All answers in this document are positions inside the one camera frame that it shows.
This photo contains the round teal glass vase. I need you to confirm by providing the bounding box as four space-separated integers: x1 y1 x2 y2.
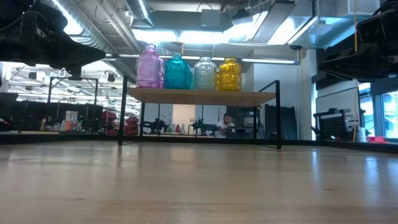
164 52 191 90

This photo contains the wooden shelf with black legs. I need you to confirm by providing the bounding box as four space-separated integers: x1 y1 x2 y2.
117 74 282 149

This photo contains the black perforated metal cart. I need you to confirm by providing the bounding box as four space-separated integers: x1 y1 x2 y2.
312 108 358 141

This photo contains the grey ceiling junction box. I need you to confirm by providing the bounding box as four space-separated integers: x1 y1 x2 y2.
201 9 222 31

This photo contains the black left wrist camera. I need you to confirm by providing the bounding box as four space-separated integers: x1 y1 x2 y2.
20 11 40 32

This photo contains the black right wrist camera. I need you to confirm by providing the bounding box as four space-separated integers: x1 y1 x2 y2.
356 15 388 44

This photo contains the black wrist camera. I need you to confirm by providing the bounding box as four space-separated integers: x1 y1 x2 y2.
20 11 40 32
356 15 388 44

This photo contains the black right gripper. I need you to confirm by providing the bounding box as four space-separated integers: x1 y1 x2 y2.
318 9 398 82

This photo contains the clear round glass vase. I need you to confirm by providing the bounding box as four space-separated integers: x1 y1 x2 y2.
194 56 218 91

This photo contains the silver spiral ventilation duct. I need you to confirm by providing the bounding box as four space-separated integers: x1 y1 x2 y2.
40 0 137 82

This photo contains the round yellow glass vase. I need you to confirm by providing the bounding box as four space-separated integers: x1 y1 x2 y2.
217 57 243 91

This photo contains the other-station black rig frame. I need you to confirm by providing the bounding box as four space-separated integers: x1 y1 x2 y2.
46 77 100 105

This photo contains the grey utility cart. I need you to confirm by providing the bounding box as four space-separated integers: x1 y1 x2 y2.
225 105 259 139

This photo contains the large pink ribbed glass vase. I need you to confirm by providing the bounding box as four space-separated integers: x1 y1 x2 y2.
135 44 165 89

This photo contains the orange and white box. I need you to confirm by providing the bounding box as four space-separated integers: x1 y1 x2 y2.
64 110 78 131

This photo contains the black metal rig frame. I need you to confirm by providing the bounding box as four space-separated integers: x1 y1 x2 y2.
0 130 398 154

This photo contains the dark storage cabinet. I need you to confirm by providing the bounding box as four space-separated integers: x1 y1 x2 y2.
264 104 298 140

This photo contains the red tool cabinet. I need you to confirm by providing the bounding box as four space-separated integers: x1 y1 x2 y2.
102 110 119 135
124 116 140 136

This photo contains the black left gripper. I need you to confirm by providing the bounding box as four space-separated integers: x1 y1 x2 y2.
0 30 106 81

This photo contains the person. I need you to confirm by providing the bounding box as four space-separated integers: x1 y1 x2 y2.
215 113 236 138

